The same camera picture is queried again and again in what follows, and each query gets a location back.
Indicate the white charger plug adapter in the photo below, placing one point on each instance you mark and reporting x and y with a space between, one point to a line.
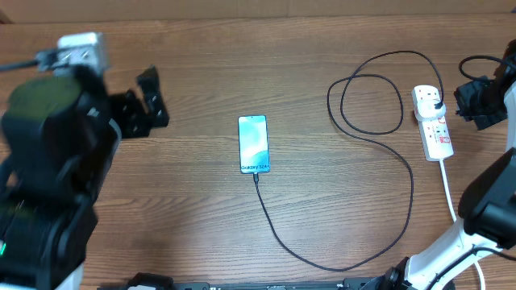
426 111

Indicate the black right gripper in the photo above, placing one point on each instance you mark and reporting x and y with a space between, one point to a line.
462 93

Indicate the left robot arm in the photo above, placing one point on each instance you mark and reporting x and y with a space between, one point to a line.
63 130

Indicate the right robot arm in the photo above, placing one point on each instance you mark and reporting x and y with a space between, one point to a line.
486 222

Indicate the blue Galaxy smartphone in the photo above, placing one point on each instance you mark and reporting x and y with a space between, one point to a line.
253 144

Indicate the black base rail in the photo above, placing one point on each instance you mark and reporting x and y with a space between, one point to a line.
147 281

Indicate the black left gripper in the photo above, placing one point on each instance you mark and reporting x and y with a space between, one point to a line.
139 120

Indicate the white power strip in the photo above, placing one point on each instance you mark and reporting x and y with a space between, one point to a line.
436 141

